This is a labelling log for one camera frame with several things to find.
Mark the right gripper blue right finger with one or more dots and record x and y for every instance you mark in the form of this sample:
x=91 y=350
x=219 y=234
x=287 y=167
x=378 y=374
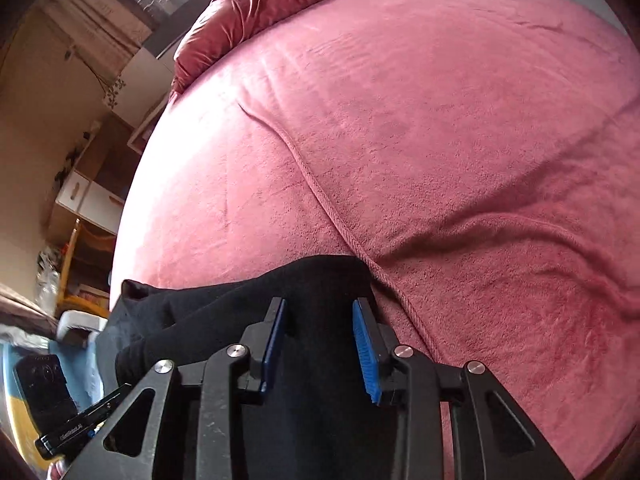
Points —
x=376 y=364

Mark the dark bed headboard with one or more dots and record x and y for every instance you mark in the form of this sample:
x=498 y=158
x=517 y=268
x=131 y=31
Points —
x=175 y=27

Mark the blue yellow sofa chair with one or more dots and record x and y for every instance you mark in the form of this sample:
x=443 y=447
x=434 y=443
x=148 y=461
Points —
x=74 y=343

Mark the pink patterned curtains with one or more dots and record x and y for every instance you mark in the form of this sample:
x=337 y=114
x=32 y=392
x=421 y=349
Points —
x=106 y=34

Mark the brown wooden side table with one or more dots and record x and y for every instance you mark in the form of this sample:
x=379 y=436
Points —
x=85 y=275

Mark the white grey nightstand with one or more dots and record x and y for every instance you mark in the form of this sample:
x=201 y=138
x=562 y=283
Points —
x=140 y=92

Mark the white wooden cabinet desk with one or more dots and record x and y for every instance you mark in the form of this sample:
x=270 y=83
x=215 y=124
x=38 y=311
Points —
x=95 y=189

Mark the black embroidered pants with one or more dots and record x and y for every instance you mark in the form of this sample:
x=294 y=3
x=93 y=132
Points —
x=284 y=376

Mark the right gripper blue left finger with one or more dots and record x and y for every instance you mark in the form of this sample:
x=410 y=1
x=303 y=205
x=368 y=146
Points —
x=263 y=341

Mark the white plastic bag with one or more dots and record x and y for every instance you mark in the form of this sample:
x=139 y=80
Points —
x=48 y=279

